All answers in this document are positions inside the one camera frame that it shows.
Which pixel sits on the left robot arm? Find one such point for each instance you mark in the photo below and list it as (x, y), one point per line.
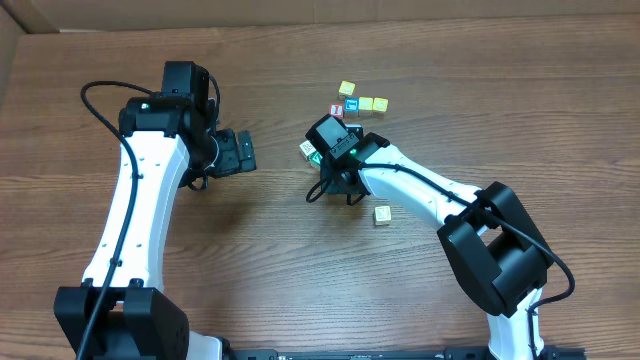
(169, 139)

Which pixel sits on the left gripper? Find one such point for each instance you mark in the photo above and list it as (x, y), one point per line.
(245, 151)

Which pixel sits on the yellow block far top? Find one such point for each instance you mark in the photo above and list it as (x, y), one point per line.
(346, 89)

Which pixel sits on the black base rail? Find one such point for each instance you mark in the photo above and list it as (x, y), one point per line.
(459, 353)

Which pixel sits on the yellow letter K block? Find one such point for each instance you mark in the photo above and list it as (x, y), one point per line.
(382, 215)

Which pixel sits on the blue picture block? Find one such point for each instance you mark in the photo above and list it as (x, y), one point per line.
(351, 107)

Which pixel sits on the green letter Z block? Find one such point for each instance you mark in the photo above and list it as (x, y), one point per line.
(316, 160)

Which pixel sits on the white letter W block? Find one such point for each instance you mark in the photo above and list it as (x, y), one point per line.
(307, 149)

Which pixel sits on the yellow block middle row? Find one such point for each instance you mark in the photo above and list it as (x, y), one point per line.
(365, 106)

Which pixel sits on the yellow block row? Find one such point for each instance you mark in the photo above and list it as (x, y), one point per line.
(380, 107)
(365, 106)

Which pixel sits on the yellow block right row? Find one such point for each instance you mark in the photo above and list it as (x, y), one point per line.
(380, 107)

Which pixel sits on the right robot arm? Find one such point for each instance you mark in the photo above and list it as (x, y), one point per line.
(498, 256)

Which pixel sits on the red letter I block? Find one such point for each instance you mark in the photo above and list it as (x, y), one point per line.
(336, 110)

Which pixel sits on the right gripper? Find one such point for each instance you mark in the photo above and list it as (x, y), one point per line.
(353, 131)

